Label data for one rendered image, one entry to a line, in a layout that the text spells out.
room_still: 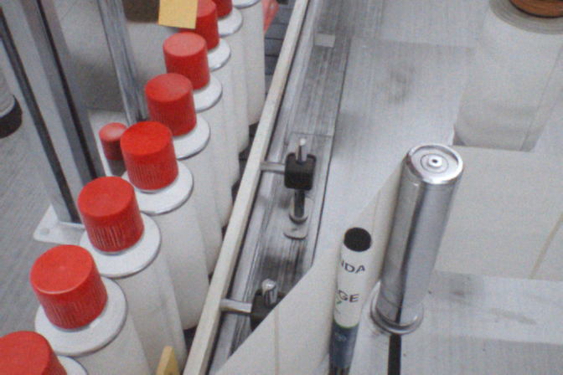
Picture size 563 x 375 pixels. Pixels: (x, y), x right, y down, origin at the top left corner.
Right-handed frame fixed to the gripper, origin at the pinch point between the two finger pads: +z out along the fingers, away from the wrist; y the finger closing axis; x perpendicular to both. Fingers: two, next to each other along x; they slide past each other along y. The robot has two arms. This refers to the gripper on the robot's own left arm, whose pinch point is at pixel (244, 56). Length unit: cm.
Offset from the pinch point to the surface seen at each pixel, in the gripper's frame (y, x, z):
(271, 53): 1.4, 10.6, -1.2
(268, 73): 1.9, 7.2, 1.5
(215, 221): 3.0, -20.1, 14.7
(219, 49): 1.5, -18.0, 0.3
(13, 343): -0.9, -43.8, 16.0
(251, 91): 2.1, -4.2, 3.8
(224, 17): 0.8, -14.7, -2.8
